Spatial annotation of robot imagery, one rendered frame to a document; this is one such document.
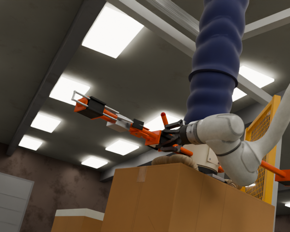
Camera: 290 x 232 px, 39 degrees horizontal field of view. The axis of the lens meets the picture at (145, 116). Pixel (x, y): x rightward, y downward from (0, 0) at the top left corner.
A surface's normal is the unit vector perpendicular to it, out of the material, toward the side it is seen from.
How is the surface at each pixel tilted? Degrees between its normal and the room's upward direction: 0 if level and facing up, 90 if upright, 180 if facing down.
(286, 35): 180
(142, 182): 89
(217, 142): 152
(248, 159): 113
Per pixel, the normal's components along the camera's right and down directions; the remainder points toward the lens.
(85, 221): 0.52, -0.21
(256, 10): -0.20, 0.91
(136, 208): -0.74, -0.39
